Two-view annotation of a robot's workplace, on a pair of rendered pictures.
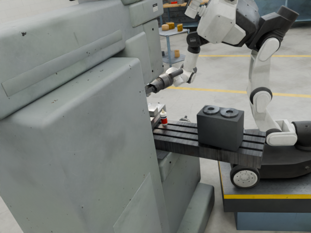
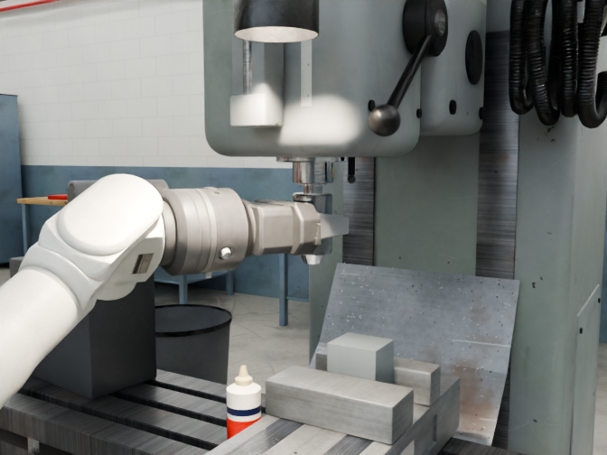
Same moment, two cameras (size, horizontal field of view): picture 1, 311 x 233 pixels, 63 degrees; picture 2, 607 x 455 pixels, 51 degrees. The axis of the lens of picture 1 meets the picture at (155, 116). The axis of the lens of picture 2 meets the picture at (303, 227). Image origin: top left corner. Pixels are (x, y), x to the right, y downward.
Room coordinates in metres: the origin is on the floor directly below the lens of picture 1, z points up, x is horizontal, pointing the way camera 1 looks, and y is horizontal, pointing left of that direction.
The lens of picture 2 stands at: (2.14, 0.02, 1.31)
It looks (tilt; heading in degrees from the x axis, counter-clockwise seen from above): 6 degrees down; 180
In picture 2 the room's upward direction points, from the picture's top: straight up
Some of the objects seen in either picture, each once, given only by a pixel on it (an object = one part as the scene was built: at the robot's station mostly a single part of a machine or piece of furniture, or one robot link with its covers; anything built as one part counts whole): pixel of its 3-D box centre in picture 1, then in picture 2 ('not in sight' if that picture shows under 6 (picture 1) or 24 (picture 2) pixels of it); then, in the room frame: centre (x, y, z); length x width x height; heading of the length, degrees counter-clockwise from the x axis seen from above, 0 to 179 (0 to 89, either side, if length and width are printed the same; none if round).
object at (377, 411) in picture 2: (146, 110); (338, 401); (1.48, 0.06, 1.05); 0.15 x 0.06 x 0.04; 60
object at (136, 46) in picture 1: (120, 62); (384, 40); (1.23, 0.13, 1.47); 0.24 x 0.19 x 0.26; 60
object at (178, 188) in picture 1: (163, 180); not in sight; (1.42, 0.02, 0.46); 0.81 x 0.32 x 0.60; 150
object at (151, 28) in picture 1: (139, 50); (315, 14); (1.40, 0.03, 1.47); 0.21 x 0.19 x 0.32; 60
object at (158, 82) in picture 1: (158, 84); (243, 230); (1.45, -0.05, 1.23); 0.13 x 0.12 x 0.10; 35
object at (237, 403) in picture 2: (163, 116); (244, 410); (1.42, -0.05, 1.01); 0.04 x 0.04 x 0.11
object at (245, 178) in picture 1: (244, 176); not in sight; (1.30, -0.56, 0.50); 0.20 x 0.05 x 0.20; 78
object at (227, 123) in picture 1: (220, 126); (81, 313); (1.14, -0.34, 1.06); 0.22 x 0.12 x 0.20; 53
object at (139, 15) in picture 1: (128, 11); not in sight; (1.36, 0.05, 1.68); 0.34 x 0.24 x 0.10; 150
